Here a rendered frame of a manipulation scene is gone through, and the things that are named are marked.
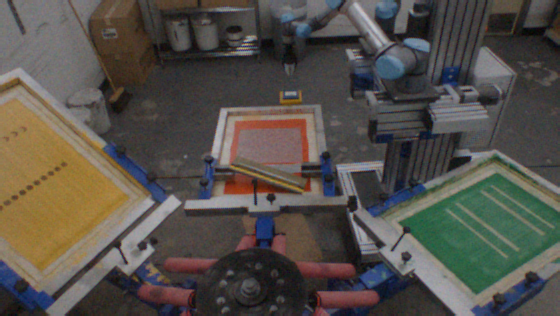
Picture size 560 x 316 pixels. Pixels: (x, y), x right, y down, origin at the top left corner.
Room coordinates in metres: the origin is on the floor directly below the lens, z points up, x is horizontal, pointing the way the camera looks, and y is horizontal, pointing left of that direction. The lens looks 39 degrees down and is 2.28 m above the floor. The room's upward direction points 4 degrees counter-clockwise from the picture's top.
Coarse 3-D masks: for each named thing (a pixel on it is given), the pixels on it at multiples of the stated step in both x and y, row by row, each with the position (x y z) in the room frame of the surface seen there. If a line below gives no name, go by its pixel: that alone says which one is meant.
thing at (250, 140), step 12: (252, 120) 2.01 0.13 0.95; (264, 120) 2.00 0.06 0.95; (240, 132) 1.89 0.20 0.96; (252, 132) 1.89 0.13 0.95; (264, 132) 1.88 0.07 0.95; (240, 144) 1.78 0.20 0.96; (252, 144) 1.77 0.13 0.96; (264, 144) 1.77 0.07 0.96; (240, 156) 1.68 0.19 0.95; (252, 156) 1.67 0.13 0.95; (264, 156) 1.67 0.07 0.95; (240, 180) 1.49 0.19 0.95; (228, 192) 1.41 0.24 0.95; (240, 192) 1.41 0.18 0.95; (252, 192) 1.40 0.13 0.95; (264, 192) 1.40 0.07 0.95
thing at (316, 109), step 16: (224, 112) 2.05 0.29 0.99; (240, 112) 2.06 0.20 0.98; (256, 112) 2.06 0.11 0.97; (272, 112) 2.05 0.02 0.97; (288, 112) 2.05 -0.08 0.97; (304, 112) 2.04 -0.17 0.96; (320, 112) 1.99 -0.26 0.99; (224, 128) 1.91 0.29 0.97; (320, 128) 1.83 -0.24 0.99; (320, 144) 1.69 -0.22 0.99
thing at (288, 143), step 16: (272, 128) 1.91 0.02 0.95; (288, 128) 1.90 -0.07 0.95; (304, 128) 1.89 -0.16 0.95; (272, 144) 1.76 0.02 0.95; (288, 144) 1.76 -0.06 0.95; (304, 144) 1.75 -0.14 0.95; (272, 160) 1.63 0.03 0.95; (288, 160) 1.62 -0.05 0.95; (304, 160) 1.61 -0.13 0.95; (272, 192) 1.40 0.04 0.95; (288, 192) 1.39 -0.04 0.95
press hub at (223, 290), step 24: (216, 264) 0.74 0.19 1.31; (240, 264) 0.74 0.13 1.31; (264, 264) 0.73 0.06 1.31; (288, 264) 0.73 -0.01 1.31; (216, 288) 0.66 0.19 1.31; (240, 288) 0.65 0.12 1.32; (264, 288) 0.64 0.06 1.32; (288, 288) 0.65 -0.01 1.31; (216, 312) 0.59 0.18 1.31; (240, 312) 0.59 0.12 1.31; (264, 312) 0.58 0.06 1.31; (288, 312) 0.58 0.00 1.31
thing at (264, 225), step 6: (258, 222) 1.14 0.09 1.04; (264, 222) 1.13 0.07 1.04; (270, 222) 1.13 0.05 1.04; (258, 228) 1.10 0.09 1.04; (264, 228) 1.10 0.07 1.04; (270, 228) 1.10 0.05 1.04; (258, 234) 1.07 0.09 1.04; (264, 234) 1.07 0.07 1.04; (270, 234) 1.07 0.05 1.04; (258, 240) 1.05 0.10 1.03; (264, 240) 1.05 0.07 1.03; (270, 240) 1.05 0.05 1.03
